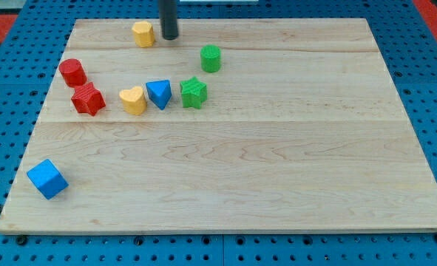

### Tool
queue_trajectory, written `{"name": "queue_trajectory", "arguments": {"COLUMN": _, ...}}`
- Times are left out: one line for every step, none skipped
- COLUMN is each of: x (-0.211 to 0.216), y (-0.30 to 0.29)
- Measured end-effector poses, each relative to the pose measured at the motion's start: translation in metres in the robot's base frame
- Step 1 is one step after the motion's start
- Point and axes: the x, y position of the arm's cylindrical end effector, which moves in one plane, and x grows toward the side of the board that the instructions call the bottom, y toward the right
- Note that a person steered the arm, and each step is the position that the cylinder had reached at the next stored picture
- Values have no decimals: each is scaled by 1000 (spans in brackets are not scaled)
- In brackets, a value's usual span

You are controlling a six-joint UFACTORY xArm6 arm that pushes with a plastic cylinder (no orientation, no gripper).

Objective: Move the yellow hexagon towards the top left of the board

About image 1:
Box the blue triangle block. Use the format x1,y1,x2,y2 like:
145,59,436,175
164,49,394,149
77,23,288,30
146,80,172,110

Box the red star block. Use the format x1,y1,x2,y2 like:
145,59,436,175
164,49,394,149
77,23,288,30
71,82,106,116

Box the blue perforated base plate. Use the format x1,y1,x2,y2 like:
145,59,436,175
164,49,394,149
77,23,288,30
0,1,437,265

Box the green star block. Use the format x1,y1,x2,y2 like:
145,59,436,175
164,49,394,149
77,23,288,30
180,77,208,109

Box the red cylinder block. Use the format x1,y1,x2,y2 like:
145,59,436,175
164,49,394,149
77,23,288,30
58,58,87,87

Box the blue cube block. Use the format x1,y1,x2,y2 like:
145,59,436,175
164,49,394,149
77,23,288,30
27,159,69,200

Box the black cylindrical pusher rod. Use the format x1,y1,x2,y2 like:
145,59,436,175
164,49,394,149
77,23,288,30
157,0,179,41

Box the yellow heart block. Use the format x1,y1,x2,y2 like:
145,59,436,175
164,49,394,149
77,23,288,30
119,86,147,115

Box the green cylinder block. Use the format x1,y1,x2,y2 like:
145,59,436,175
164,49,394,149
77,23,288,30
200,44,221,73

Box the yellow hexagon block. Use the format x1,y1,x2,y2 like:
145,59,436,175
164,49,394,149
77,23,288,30
132,21,155,48

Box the wooden board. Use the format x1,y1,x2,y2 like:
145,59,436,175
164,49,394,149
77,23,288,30
0,18,437,235

